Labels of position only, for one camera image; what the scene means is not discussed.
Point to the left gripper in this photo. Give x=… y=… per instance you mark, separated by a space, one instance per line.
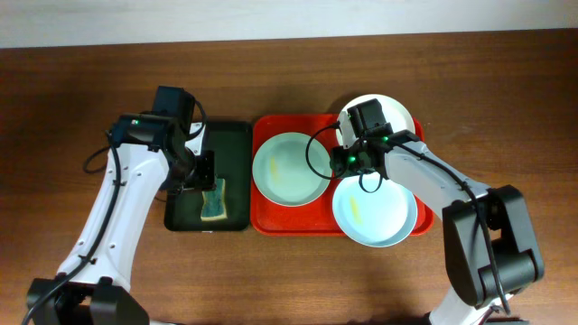
x=207 y=179

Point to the green yellow sponge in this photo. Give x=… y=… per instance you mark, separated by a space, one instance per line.
x=214 y=204

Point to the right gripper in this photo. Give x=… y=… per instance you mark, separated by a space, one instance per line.
x=340 y=167

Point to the light green plate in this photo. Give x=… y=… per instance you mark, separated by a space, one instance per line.
x=291 y=169

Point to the light blue plate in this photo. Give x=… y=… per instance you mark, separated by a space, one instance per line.
x=374 y=212

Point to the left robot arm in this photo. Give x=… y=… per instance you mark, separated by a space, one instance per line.
x=146 y=153

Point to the white plate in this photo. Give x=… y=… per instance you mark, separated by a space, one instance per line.
x=394 y=112

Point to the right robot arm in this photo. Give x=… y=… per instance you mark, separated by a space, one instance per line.
x=490 y=247

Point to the dark green tray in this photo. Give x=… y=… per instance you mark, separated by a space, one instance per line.
x=231 y=142

